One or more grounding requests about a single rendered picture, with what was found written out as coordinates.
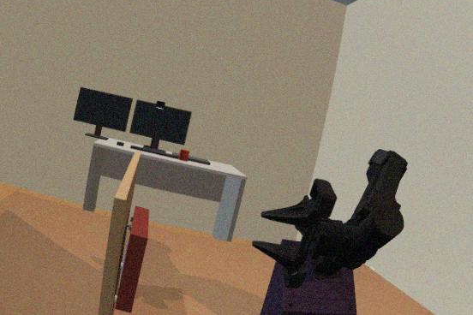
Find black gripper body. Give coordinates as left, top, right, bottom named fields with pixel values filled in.
left=282, top=179, right=354, bottom=288

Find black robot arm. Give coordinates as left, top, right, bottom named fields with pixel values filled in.
left=311, top=149, right=408, bottom=280

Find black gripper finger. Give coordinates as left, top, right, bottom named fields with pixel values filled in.
left=260, top=195, right=314, bottom=228
left=252, top=241, right=295, bottom=274

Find dark red picture frame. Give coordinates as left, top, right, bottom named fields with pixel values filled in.
left=114, top=206, right=149, bottom=313

